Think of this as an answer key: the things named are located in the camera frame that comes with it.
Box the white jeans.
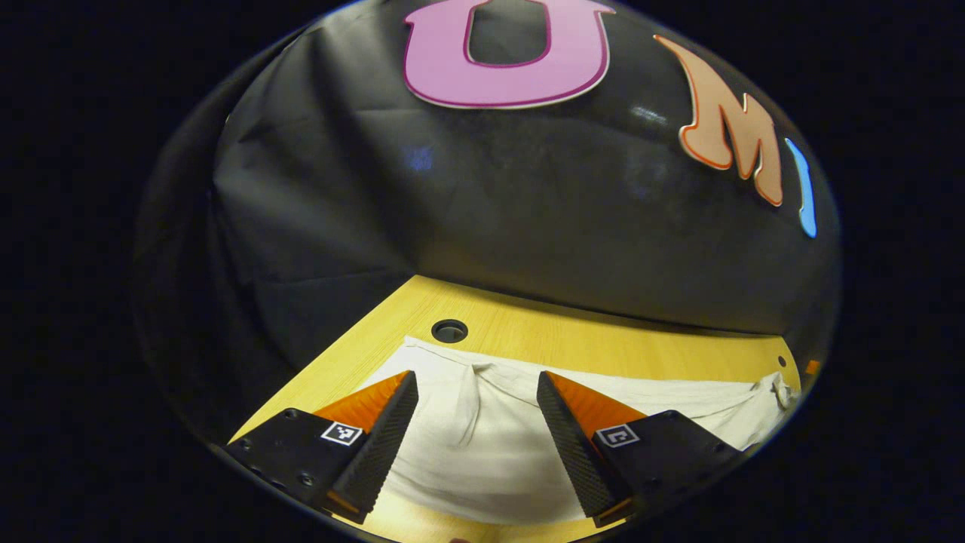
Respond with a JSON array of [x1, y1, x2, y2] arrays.
[[362, 336, 800, 526]]

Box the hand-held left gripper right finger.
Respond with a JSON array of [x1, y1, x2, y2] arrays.
[[537, 370, 743, 529]]

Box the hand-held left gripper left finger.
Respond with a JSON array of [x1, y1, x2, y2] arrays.
[[222, 370, 419, 525]]

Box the black backdrop cloth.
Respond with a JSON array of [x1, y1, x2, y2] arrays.
[[132, 0, 841, 446]]

